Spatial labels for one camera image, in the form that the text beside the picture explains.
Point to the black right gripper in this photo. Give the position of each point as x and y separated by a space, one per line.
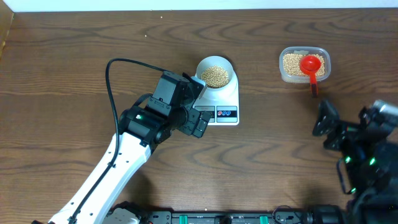
345 131

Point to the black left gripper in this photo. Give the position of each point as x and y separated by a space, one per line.
188 127

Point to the red measuring scoop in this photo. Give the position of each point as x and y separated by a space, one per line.
310 65

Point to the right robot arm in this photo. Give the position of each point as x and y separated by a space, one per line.
367 169

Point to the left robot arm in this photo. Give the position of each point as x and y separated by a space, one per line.
149 122

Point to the white digital kitchen scale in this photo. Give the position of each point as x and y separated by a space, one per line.
221 103

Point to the soybeans in bowl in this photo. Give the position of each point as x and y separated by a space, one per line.
215 77

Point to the white round bowl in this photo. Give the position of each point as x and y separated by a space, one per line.
214 60

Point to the pile of soybeans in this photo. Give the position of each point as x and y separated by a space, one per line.
291 64

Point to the clear plastic container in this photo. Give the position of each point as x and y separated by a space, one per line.
304 51

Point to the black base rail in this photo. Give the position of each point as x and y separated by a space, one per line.
124 216

